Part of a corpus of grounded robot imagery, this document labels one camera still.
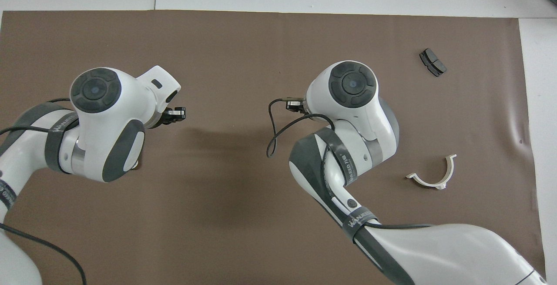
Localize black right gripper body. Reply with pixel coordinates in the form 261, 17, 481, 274
286, 98, 307, 114

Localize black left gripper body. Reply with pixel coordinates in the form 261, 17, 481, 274
162, 107, 187, 125

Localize brown paper table mat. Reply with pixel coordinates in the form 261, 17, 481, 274
0, 10, 548, 285

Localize dark grey brake pad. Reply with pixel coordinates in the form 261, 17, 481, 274
419, 48, 447, 77

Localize white half-ring plastic clamp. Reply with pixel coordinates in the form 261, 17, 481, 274
406, 154, 457, 190

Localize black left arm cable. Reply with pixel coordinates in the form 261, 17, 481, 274
0, 98, 87, 285

